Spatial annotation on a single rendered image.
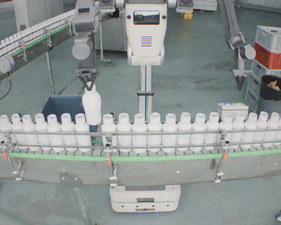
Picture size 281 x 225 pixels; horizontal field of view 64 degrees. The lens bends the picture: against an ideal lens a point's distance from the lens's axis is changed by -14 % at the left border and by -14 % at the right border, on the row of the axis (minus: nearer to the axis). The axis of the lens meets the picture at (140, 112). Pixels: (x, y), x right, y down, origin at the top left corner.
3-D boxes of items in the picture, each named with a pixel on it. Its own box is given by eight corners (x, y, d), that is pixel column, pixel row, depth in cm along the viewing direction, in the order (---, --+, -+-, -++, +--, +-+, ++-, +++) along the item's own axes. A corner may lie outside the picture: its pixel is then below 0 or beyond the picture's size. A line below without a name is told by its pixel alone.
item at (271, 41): (271, 52, 259) (274, 34, 247) (253, 41, 293) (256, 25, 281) (305, 54, 266) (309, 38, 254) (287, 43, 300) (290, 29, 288)
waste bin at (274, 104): (257, 142, 262) (271, 92, 228) (244, 119, 300) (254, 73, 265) (287, 140, 263) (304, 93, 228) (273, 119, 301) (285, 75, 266)
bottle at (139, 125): (129, 147, 108) (128, 114, 99) (142, 143, 110) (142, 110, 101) (136, 156, 103) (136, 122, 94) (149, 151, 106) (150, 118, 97)
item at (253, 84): (260, 101, 295) (263, 85, 283) (246, 86, 329) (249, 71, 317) (293, 99, 301) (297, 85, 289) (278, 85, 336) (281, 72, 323)
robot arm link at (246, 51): (237, 31, 110) (223, 38, 110) (249, 30, 98) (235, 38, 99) (247, 54, 113) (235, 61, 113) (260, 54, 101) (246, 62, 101)
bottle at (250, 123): (244, 139, 111) (253, 109, 102) (253, 147, 106) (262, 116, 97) (236, 143, 109) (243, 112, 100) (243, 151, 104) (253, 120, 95)
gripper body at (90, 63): (76, 74, 83) (74, 54, 79) (82, 62, 91) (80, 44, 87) (95, 73, 83) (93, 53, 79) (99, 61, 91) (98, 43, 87)
